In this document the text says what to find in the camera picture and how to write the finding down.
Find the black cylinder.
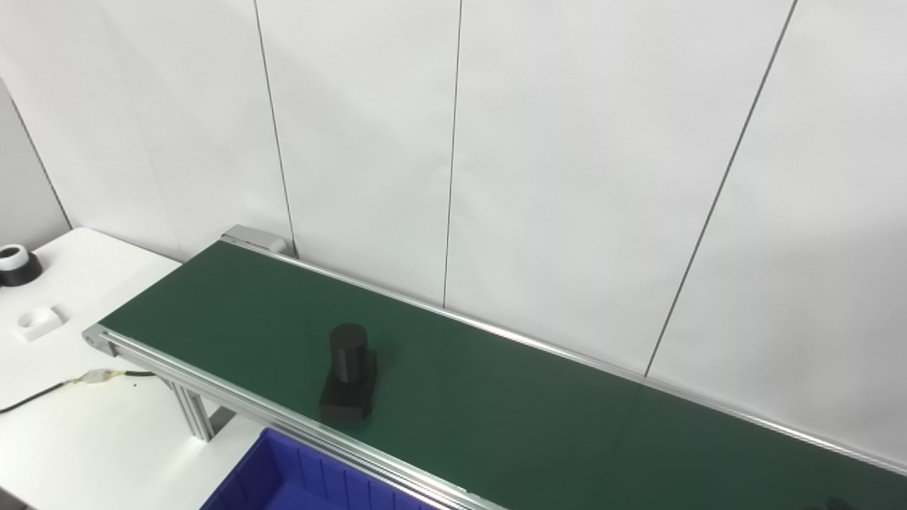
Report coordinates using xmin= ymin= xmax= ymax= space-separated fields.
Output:
xmin=318 ymin=323 xmax=378 ymax=424

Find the white block with hole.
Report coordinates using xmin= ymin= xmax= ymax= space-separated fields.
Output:
xmin=16 ymin=305 xmax=66 ymax=343

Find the black white ring part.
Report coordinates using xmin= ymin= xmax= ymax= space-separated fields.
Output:
xmin=0 ymin=244 xmax=43 ymax=288

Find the aluminium conveyor leg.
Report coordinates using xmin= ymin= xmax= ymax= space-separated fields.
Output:
xmin=167 ymin=379 xmax=218 ymax=444

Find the blue plastic bin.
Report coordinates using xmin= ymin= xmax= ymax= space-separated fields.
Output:
xmin=201 ymin=427 xmax=440 ymax=510

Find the black cable with white connector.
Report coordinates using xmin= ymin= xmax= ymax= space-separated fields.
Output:
xmin=0 ymin=368 xmax=157 ymax=416

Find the green conveyor belt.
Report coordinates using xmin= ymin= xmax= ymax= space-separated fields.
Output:
xmin=81 ymin=225 xmax=907 ymax=510

